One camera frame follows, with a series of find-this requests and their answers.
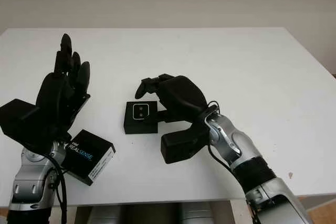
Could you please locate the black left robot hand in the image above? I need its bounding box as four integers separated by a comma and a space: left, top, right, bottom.
34, 34, 91, 142

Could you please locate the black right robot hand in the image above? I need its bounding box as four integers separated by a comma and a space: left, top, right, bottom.
134, 73, 211, 128

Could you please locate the small silver black camera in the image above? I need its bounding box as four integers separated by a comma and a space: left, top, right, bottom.
132, 103, 150, 121

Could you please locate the black box base with insert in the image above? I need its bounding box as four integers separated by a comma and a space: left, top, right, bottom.
122, 100, 159, 135

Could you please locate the black RealSense box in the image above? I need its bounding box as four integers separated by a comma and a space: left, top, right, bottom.
61, 129, 116, 187

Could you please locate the silver right robot leg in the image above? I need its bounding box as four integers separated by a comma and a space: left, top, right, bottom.
181, 201, 215, 224

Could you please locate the white table leg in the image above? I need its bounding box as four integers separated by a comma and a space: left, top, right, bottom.
230, 199, 247, 224

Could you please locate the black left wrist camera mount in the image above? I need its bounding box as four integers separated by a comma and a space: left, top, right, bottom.
0, 99, 61, 151

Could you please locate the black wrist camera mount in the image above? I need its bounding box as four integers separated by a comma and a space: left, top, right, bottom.
0, 99, 61, 151
160, 119, 209, 166

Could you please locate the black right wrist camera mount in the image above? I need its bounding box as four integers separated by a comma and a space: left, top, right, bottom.
160, 119, 209, 166

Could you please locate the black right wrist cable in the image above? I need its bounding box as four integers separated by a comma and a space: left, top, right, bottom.
206, 100, 237, 172

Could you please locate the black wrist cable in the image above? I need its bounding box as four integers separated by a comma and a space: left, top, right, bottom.
206, 100, 237, 172
48, 155, 68, 224

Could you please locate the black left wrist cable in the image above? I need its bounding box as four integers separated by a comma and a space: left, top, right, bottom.
48, 155, 68, 224

